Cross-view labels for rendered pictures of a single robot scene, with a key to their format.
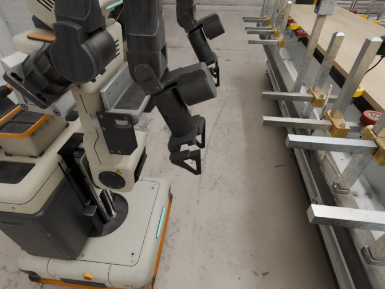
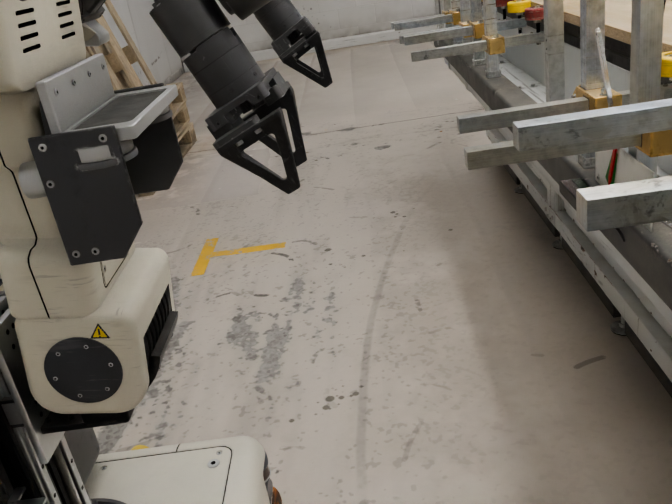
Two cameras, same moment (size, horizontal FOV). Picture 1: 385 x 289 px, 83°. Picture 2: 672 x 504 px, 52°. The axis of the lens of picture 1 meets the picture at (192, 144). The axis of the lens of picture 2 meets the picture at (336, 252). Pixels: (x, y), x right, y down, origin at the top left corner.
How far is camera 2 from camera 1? 0.33 m
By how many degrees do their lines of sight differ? 17
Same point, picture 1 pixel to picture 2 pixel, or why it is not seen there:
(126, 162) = (120, 304)
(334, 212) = (633, 187)
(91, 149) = (20, 270)
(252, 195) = (527, 454)
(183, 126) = (234, 68)
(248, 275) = not seen: outside the picture
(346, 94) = (643, 45)
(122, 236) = not seen: outside the picture
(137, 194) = (169, 489)
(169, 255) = not seen: outside the picture
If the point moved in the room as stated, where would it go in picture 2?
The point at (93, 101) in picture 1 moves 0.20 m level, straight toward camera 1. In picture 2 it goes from (19, 129) to (59, 154)
